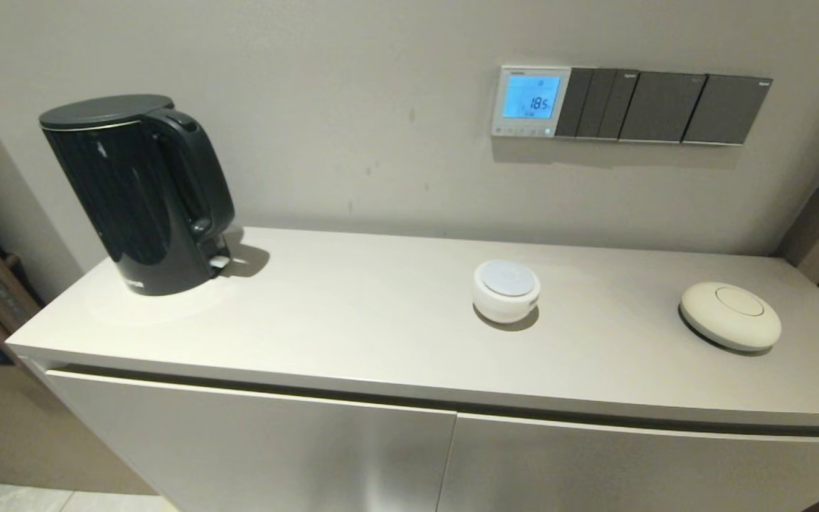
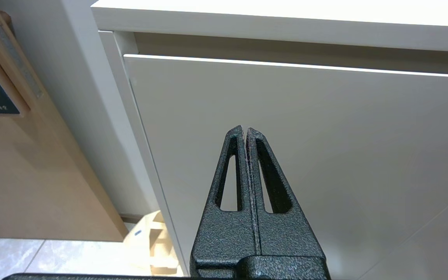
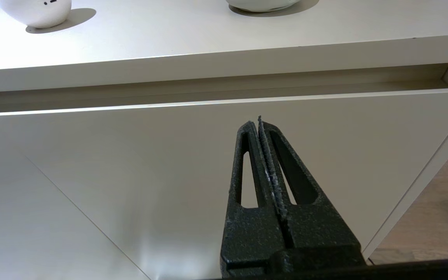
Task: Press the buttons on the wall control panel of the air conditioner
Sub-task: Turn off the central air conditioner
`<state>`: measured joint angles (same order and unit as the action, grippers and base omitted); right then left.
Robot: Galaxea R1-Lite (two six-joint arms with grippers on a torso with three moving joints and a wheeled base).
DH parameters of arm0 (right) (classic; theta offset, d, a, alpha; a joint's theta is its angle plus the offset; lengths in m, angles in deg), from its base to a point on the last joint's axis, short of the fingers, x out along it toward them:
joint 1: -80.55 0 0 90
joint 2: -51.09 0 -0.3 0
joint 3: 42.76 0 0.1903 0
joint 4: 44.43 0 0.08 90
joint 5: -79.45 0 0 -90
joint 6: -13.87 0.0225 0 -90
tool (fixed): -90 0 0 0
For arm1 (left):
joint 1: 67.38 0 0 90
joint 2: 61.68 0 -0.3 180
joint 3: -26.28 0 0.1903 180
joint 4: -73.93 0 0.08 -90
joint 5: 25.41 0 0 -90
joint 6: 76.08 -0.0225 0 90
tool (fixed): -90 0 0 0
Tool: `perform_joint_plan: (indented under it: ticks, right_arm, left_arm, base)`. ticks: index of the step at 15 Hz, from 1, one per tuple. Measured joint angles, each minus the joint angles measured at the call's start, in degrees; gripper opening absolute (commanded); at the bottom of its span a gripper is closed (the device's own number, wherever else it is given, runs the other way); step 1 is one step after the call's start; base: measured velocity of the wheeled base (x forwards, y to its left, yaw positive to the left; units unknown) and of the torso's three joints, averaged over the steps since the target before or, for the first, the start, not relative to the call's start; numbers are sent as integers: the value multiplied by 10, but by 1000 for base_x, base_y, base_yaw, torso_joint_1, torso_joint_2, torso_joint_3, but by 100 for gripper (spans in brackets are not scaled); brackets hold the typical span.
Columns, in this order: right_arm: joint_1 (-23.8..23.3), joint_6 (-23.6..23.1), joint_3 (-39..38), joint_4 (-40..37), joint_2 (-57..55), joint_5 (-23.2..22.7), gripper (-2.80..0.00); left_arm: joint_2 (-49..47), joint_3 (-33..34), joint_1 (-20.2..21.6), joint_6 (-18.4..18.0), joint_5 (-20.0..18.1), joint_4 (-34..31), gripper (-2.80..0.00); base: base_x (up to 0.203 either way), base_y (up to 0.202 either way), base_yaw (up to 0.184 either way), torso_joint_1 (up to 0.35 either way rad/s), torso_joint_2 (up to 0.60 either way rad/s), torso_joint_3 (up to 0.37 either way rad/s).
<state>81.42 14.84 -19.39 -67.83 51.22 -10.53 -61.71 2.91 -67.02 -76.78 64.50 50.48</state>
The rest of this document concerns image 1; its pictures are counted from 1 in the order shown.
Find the grey wall switch plate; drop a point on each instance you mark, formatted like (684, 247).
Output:
(728, 110)
(662, 105)

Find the white wall thermostat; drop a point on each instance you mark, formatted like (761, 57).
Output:
(530, 96)

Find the black electric kettle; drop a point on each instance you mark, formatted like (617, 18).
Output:
(136, 195)

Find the cream flat round disc device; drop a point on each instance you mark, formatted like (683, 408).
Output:
(729, 313)

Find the grey triple rocker wall switch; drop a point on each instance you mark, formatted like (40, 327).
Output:
(594, 103)

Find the white sideboard cabinet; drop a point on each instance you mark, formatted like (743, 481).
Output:
(352, 320)

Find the small white round device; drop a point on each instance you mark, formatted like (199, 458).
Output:
(505, 284)

